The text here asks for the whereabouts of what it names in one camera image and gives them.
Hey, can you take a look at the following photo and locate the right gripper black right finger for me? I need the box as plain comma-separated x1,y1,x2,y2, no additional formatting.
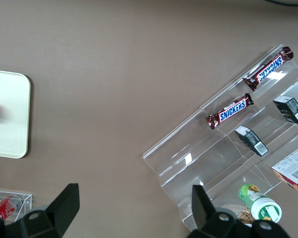
186,184,291,238

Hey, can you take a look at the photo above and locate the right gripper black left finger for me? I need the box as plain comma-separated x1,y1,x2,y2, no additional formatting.
4,183,80,238

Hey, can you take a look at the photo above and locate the light wicker basket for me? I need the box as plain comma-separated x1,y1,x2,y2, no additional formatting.
234,207,255,228

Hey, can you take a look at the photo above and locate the cream plastic tray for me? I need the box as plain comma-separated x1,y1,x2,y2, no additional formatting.
0,69,32,159

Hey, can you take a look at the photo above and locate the clear acrylic bottle rack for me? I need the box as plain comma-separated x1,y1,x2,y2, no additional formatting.
0,189,33,223

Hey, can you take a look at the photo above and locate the red cola bottle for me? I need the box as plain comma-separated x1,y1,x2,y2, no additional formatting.
0,195,22,221

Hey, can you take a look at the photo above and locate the green white plastic bottle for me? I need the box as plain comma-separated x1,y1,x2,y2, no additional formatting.
238,183,283,223

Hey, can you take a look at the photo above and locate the clear acrylic stepped display stand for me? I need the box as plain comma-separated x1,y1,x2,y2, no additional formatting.
142,44,298,230

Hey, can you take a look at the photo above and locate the small black carton box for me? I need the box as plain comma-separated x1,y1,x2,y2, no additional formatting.
273,96,298,126
235,125,269,156

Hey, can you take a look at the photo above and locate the white red barcode snack box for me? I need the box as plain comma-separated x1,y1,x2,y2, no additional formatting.
272,142,298,198

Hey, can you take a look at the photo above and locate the Snickers chocolate bar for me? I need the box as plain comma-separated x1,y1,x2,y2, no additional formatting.
205,93,254,130
243,46,294,92

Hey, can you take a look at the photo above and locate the brown table cover sheet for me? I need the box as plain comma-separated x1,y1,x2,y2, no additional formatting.
0,0,298,238

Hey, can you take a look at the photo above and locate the black cable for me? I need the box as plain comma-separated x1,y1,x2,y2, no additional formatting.
263,0,298,7

